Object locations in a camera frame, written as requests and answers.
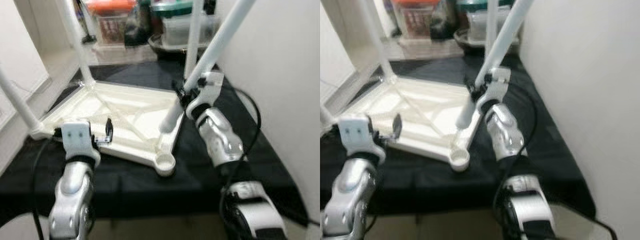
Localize clear plastic storage box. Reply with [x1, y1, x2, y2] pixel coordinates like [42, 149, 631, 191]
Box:
[467, 9, 521, 43]
[161, 14, 221, 47]

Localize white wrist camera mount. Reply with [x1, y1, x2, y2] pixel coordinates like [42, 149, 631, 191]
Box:
[337, 114, 386, 163]
[185, 71, 225, 120]
[60, 120, 101, 163]
[475, 67, 512, 115]

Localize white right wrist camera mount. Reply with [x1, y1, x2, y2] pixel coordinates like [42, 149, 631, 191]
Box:
[185, 71, 225, 120]
[475, 67, 512, 115]

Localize black tablecloth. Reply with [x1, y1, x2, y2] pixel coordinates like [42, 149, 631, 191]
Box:
[320, 54, 597, 218]
[0, 60, 308, 223]

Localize orange-lidded box with red print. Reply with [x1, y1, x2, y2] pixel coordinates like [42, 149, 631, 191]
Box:
[86, 0, 137, 47]
[392, 0, 441, 40]

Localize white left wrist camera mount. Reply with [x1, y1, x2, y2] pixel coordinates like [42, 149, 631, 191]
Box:
[337, 114, 386, 163]
[60, 120, 101, 163]

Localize green round lid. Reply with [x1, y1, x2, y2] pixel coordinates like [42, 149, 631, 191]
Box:
[150, 0, 196, 13]
[456, 0, 516, 11]

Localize beige low platform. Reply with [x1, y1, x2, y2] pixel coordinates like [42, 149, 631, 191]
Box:
[92, 44, 156, 65]
[397, 37, 466, 58]

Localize black right elbow cable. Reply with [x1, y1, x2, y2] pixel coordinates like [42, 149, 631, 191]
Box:
[550, 200, 618, 240]

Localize black round basin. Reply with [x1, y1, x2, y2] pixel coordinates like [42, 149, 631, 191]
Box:
[149, 32, 211, 58]
[454, 27, 501, 55]

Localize white plastic children table top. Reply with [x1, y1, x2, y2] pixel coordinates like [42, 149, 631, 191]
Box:
[31, 80, 198, 177]
[327, 75, 488, 173]

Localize black bag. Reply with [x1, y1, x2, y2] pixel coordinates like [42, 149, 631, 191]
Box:
[431, 0, 458, 41]
[124, 0, 153, 48]

